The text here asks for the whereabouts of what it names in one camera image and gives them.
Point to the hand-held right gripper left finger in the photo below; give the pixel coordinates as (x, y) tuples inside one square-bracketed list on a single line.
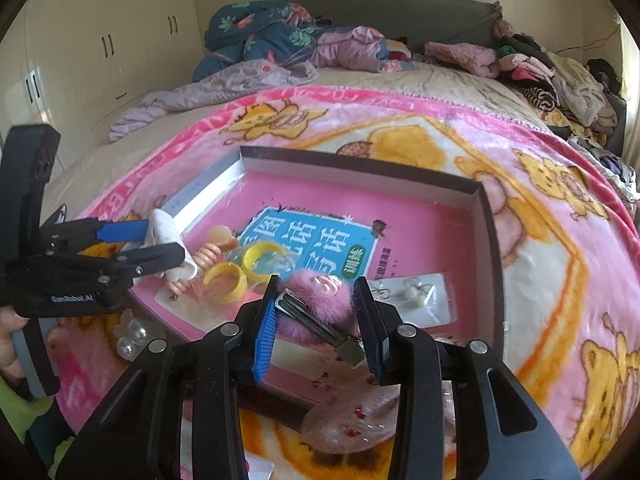
[(265, 330)]

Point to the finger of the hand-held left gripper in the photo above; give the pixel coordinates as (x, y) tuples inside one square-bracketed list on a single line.
[(160, 256), (120, 232)]

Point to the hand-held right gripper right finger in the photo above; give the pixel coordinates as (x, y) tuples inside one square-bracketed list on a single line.
[(372, 340)]

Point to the white claw hair clip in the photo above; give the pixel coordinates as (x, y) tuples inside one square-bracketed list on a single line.
[(162, 227)]

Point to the pink fluffy hair clip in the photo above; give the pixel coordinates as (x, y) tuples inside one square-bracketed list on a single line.
[(305, 285)]

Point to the pearl earrings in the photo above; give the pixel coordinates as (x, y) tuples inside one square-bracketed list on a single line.
[(430, 305)]

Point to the shallow grey cardboard box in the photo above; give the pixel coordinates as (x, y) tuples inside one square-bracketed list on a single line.
[(482, 260)]

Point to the person's left hand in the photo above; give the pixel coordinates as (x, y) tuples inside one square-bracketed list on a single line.
[(7, 345)]

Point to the pearl flower hair clip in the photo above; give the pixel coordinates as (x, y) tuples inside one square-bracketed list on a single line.
[(135, 332)]

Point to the pink polka dot hair bow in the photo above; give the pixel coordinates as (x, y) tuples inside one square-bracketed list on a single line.
[(350, 420)]

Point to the lavender crumpled sheet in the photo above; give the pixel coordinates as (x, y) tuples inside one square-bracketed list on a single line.
[(200, 90)]

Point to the cream wardrobe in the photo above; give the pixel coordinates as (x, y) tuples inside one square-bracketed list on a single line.
[(100, 10)]

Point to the pink cartoon printed blanket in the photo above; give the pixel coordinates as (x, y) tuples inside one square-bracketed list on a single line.
[(550, 270)]

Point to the dark floral quilt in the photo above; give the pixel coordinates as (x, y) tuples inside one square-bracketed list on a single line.
[(260, 35)]

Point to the beige bed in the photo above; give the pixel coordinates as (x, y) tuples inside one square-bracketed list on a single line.
[(450, 90)]

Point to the colourful patterned cloth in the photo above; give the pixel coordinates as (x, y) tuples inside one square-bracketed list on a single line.
[(400, 65)]

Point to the lavender jacket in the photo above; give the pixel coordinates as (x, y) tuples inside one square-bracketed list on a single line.
[(350, 50)]

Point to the heap of dark clothes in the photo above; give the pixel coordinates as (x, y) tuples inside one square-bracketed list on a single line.
[(610, 165)]

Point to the folded pink sweater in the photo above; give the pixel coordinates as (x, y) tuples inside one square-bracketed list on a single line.
[(460, 55)]

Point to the pile of mixed clothes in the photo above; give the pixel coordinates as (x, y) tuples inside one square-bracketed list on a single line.
[(575, 85)]

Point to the grey bed headboard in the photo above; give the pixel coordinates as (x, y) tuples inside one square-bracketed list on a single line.
[(400, 15)]

